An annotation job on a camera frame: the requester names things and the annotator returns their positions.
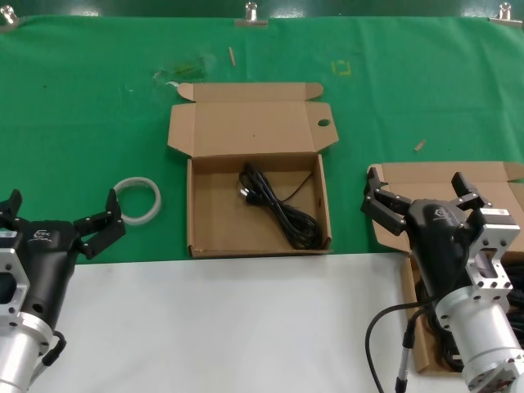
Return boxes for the clear tape roll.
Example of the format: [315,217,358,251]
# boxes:
[112,176,162,226]

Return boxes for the silver binder clip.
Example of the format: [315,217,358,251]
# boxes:
[0,7,21,34]
[234,1,269,29]
[489,2,524,29]

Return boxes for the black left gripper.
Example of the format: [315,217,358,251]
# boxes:
[0,187,127,325]

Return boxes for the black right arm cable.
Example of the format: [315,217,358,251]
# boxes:
[364,300,436,393]

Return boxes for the black power cable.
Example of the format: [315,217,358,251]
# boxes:
[238,162,323,250]

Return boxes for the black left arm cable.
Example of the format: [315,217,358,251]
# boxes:
[40,329,67,369]

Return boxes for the cardboard box with round hole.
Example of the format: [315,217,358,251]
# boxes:
[166,81,340,259]

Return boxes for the green table cloth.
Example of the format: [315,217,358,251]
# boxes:
[0,15,524,265]

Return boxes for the plain open cardboard box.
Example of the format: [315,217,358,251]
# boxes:
[366,161,524,374]

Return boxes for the clear plastic wrapper scrap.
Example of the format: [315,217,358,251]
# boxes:
[151,55,216,87]

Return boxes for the tangled black power cables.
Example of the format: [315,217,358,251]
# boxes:
[413,253,524,372]

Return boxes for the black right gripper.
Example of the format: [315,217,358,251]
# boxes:
[359,166,493,304]

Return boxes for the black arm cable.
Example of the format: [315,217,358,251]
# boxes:
[40,329,67,369]
[364,300,436,393]

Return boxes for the grey plug right arm cable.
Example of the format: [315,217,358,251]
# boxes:
[394,309,431,393]

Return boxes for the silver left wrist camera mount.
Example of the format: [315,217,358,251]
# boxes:
[0,244,32,328]

